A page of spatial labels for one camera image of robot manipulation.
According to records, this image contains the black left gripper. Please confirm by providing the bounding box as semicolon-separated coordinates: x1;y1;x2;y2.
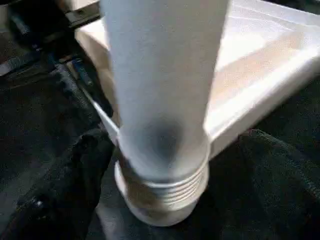
0;0;116;122

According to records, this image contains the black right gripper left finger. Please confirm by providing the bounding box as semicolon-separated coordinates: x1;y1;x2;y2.
0;128;116;240

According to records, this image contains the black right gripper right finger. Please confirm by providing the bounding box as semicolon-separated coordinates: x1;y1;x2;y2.
238;128;320;240

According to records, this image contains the white plastic table leg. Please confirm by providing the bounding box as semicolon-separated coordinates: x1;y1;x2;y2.
98;0;232;228

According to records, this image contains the white plastic table top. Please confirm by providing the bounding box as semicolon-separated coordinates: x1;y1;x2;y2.
74;0;320;162

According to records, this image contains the black work mat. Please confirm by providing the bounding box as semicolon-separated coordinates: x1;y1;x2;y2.
0;30;320;240

